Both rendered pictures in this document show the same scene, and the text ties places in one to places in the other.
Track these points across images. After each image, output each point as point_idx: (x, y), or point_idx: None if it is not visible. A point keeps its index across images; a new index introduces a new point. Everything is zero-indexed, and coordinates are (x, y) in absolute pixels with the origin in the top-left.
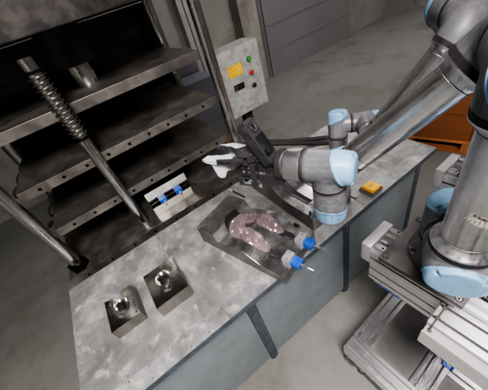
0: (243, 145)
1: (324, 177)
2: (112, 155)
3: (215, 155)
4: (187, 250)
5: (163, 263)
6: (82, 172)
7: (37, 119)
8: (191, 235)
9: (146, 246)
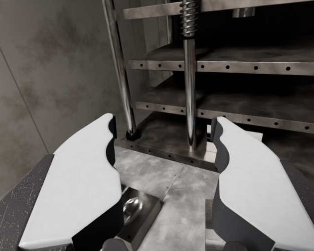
0: (300, 229)
1: None
2: (205, 69)
3: (103, 136)
4: (183, 207)
5: (149, 195)
6: (173, 69)
7: (170, 5)
8: (203, 198)
9: (168, 166)
